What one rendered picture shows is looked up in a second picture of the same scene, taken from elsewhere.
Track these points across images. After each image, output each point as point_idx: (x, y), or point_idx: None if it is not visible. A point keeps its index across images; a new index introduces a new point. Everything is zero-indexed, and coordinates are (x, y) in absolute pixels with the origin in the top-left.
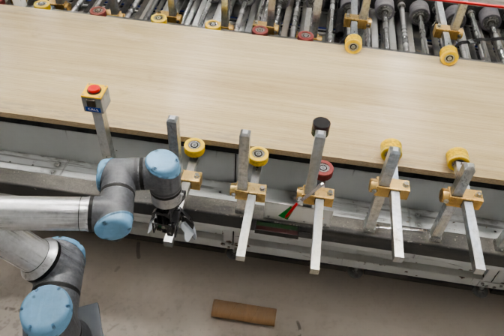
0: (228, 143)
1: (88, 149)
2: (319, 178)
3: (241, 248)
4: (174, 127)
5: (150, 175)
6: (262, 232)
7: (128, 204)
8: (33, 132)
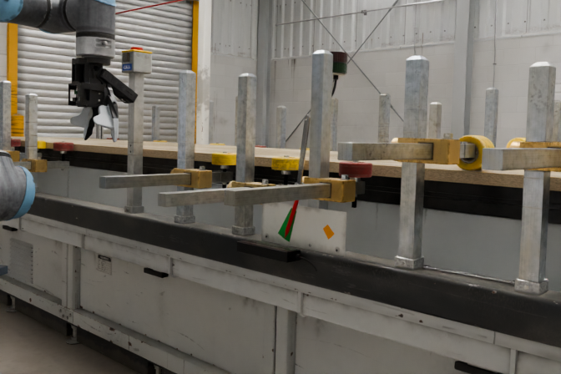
0: (264, 158)
1: (150, 202)
2: (343, 170)
3: (172, 192)
4: (184, 80)
5: None
6: (245, 249)
7: None
8: None
